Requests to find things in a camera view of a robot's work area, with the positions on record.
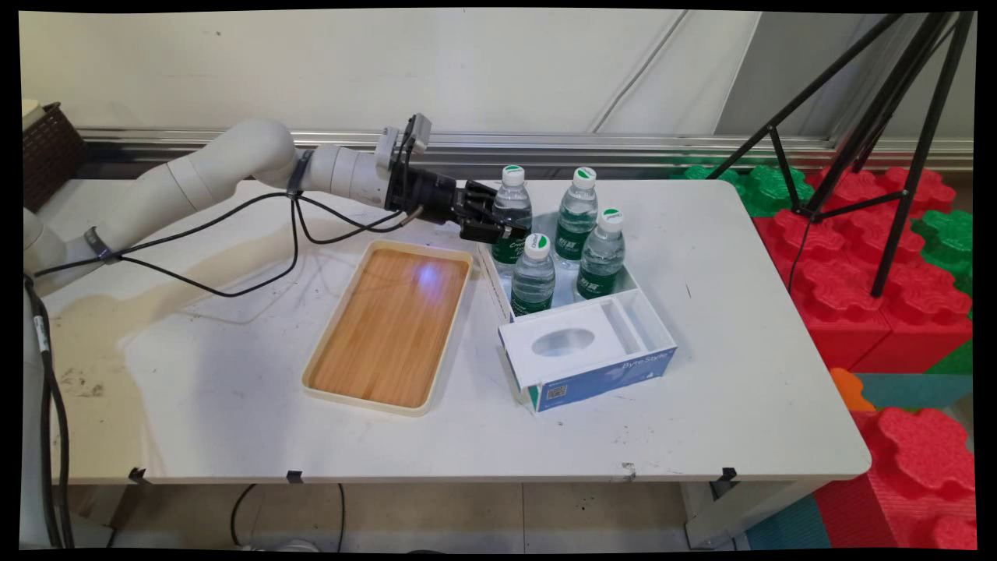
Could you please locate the green foam block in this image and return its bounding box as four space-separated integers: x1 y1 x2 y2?
925 339 974 376
674 162 816 217
910 209 974 297

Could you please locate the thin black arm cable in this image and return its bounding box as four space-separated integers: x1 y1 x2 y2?
31 191 425 298

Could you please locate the black camera tripod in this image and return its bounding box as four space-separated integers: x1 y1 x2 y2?
705 12 974 298

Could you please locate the green label water bottle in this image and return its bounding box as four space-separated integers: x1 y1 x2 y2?
491 164 534 273
510 233 556 316
575 207 626 301
555 167 599 270

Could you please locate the wooden tray with cream rim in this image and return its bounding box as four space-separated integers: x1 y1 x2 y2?
301 239 474 417

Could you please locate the white table leg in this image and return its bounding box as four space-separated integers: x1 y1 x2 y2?
684 479 828 549

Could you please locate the orange foam mat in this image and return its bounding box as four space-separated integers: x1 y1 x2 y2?
828 367 877 414

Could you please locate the red foam block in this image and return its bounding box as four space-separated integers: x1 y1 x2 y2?
752 209 928 273
787 253 974 373
814 405 977 550
806 165 957 235

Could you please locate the brown woven basket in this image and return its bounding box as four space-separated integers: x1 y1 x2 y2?
22 101 85 213

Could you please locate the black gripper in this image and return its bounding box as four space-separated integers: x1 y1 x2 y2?
387 168 527 242

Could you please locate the white blue ByteDance box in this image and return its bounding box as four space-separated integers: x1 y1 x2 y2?
477 210 677 412

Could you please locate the dark cable strap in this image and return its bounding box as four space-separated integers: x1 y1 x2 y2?
84 228 118 262
287 150 314 196

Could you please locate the teal foam mat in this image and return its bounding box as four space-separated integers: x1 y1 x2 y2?
746 493 833 550
855 372 974 414

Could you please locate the aluminium wall rail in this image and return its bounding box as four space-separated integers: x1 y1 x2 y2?
78 127 974 174

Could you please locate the thick black cable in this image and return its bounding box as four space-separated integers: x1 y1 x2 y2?
23 277 75 546

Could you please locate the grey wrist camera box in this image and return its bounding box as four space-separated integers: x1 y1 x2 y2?
401 113 433 154

